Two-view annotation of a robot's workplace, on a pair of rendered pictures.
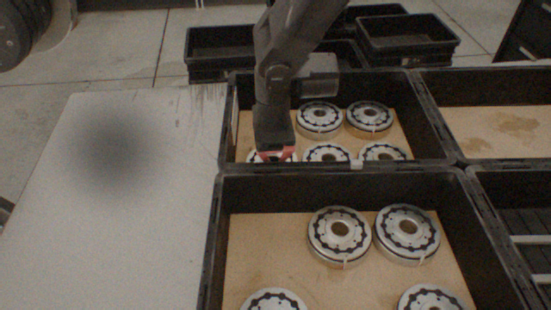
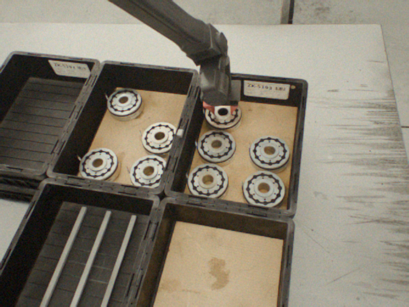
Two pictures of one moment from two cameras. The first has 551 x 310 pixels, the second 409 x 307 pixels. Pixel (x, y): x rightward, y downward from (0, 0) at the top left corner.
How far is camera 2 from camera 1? 0.97 m
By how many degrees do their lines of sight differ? 64
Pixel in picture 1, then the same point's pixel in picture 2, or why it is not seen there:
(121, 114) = (348, 56)
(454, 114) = (265, 281)
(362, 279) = (136, 148)
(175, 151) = not seen: hidden behind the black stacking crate
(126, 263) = not seen: hidden behind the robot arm
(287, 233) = (174, 120)
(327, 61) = (208, 81)
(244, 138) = (262, 108)
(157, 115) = (344, 78)
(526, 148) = not seen: outside the picture
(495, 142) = (218, 296)
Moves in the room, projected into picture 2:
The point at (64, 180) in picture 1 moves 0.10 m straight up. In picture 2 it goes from (277, 39) to (280, 16)
